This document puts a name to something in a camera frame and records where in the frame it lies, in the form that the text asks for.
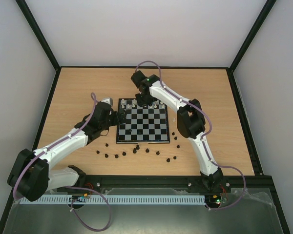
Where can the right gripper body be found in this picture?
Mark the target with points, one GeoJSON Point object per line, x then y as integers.
{"type": "Point", "coordinates": [143, 100]}

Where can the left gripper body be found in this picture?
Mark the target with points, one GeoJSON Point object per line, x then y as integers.
{"type": "Point", "coordinates": [116, 121]}

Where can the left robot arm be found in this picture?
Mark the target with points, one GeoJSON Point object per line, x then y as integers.
{"type": "Point", "coordinates": [32, 173]}

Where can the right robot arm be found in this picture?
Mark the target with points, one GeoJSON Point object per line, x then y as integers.
{"type": "Point", "coordinates": [190, 122]}

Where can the black white chessboard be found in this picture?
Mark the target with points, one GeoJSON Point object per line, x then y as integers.
{"type": "Point", "coordinates": [153, 123]}

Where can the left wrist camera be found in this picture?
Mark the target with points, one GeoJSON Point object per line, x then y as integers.
{"type": "Point", "coordinates": [108, 100]}

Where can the grey slotted cable duct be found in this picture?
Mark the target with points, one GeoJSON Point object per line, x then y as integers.
{"type": "Point", "coordinates": [120, 200]}

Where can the black aluminium frame rail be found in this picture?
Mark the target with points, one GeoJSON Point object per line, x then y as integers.
{"type": "Point", "coordinates": [191, 184]}

